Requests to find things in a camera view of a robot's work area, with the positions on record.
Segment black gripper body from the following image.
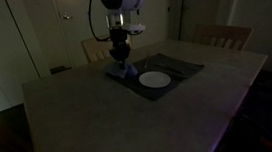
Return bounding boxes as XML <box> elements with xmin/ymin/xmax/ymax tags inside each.
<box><xmin>108</xmin><ymin>26</ymin><xmax>133</xmax><ymax>63</ymax></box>

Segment blue towel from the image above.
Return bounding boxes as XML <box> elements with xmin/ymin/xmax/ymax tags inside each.
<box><xmin>103</xmin><ymin>59</ymin><xmax>140</xmax><ymax>81</ymax></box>

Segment white round plate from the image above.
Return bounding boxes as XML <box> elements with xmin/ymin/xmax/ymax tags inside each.
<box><xmin>138</xmin><ymin>69</ymin><xmax>172</xmax><ymax>91</ymax></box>

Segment light-coloured utensil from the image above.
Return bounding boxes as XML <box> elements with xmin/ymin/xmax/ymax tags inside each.
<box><xmin>141</xmin><ymin>58</ymin><xmax>150</xmax><ymax>70</ymax></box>

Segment light wooden slat-back chair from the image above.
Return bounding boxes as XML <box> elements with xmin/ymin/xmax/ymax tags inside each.
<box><xmin>190</xmin><ymin>19</ymin><xmax>256</xmax><ymax>56</ymax></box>
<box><xmin>80</xmin><ymin>30</ymin><xmax>136</xmax><ymax>65</ymax></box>

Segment white door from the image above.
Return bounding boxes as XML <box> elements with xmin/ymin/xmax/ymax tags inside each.
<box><xmin>50</xmin><ymin>0</ymin><xmax>120</xmax><ymax>70</ymax></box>

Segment dark placemat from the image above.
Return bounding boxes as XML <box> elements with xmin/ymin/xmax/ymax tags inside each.
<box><xmin>120</xmin><ymin>48</ymin><xmax>208</xmax><ymax>104</ymax></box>

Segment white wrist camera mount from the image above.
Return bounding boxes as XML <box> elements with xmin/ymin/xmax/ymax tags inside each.
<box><xmin>123</xmin><ymin>21</ymin><xmax>148</xmax><ymax>37</ymax></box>

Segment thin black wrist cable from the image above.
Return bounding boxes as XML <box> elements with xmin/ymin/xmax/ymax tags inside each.
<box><xmin>86</xmin><ymin>0</ymin><xmax>114</xmax><ymax>43</ymax></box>

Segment metal door handle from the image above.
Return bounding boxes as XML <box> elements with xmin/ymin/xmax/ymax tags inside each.
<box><xmin>62</xmin><ymin>12</ymin><xmax>74</xmax><ymax>22</ymax></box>

